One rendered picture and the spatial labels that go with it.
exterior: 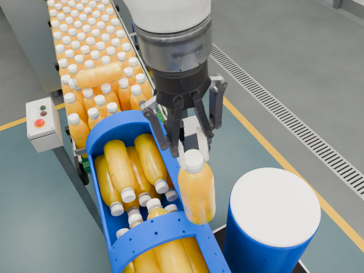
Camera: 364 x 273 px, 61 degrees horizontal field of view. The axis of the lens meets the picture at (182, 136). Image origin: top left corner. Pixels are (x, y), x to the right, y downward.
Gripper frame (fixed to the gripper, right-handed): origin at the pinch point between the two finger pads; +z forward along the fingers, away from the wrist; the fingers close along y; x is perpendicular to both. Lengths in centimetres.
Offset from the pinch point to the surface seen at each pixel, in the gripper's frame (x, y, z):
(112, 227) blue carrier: 16, -24, 45
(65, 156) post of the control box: 68, -38, 63
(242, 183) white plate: 14, 20, 48
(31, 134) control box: 61, -42, 38
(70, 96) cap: 74, -25, 37
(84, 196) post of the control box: 68, -42, 97
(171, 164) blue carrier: 19.7, -0.6, 30.6
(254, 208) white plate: 4, 19, 47
